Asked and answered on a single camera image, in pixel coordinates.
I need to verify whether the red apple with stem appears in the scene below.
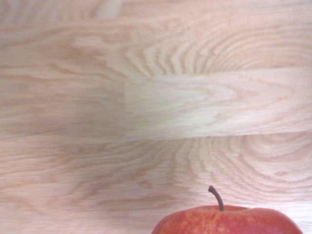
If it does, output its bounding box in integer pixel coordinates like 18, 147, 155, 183
151, 185, 304, 234

